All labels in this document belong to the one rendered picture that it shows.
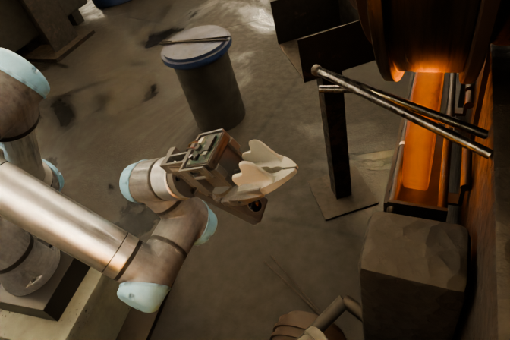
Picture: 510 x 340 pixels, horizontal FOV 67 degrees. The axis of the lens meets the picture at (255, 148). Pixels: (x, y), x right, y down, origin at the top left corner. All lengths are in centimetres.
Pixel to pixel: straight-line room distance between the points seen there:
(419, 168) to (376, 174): 102
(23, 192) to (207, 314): 81
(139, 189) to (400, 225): 43
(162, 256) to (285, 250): 75
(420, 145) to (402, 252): 16
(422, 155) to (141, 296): 47
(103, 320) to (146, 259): 67
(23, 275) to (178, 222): 55
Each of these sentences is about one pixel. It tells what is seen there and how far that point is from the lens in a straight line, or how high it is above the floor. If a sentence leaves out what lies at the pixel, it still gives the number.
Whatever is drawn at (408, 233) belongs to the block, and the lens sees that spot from 43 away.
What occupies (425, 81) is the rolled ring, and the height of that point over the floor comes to 84.
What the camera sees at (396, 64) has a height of 96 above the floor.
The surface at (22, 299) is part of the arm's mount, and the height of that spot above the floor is 36.
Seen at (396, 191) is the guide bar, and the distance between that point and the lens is 57.
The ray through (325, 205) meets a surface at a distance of 146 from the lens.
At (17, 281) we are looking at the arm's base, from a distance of 117.
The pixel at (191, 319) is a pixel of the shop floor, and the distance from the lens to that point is 135.
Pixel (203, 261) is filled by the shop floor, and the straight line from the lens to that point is 144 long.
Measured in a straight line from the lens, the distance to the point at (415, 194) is 64.
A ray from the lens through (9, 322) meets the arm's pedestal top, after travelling 128.
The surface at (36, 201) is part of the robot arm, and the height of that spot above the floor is 78.
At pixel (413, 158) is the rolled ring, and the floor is 77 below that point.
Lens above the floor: 115
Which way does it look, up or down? 41 degrees down
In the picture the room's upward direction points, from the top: 17 degrees counter-clockwise
